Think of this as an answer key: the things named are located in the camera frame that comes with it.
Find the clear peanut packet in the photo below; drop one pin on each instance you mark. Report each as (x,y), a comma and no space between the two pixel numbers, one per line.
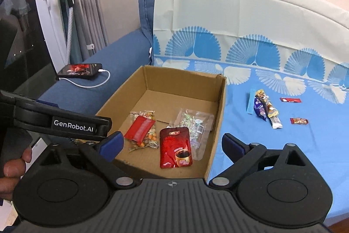
(152,138)

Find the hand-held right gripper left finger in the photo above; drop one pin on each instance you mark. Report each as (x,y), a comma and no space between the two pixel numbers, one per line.
(111,146)

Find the clear candy bag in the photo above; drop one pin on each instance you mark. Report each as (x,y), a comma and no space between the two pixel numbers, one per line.
(196,123)

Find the small red-brown candy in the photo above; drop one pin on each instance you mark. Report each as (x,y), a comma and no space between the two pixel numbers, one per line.
(299,121)

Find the blue denim sofa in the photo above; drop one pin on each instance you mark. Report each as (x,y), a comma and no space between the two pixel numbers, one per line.
(122,44)

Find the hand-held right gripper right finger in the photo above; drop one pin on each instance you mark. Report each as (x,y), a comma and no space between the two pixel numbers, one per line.
(232,147)

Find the purple chocolate bar wrapper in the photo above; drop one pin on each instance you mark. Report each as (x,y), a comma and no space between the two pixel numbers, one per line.
(259,109)

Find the gold snack bar wrapper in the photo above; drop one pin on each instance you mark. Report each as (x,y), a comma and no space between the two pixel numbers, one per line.
(265,100)

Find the grey curtain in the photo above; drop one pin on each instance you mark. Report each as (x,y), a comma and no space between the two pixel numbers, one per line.
(90,17)

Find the cardboard box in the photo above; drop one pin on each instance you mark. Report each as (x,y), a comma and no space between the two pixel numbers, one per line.
(169,102)

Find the blue fan-print sheet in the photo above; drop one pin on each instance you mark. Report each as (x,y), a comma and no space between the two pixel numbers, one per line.
(272,153)

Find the black smartphone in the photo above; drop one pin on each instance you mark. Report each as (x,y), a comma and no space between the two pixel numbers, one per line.
(80,70)

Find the slim red candy packet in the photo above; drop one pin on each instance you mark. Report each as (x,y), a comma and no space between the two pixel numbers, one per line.
(290,99)

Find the white window frame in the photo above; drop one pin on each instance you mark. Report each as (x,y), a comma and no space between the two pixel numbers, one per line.
(46,17)

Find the person's left hand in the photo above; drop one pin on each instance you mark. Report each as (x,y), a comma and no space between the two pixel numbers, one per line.
(13,168)

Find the red coffee pouch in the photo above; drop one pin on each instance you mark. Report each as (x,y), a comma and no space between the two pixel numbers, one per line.
(176,147)

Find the silver white snack bar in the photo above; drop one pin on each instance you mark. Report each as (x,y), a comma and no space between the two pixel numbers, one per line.
(275,121)

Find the white curtain clip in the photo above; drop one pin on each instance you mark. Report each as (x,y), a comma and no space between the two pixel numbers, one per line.
(90,46)

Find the blue stick packet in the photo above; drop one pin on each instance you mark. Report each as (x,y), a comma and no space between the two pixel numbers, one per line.
(250,102)

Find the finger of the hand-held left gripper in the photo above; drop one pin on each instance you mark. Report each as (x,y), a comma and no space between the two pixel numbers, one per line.
(49,105)

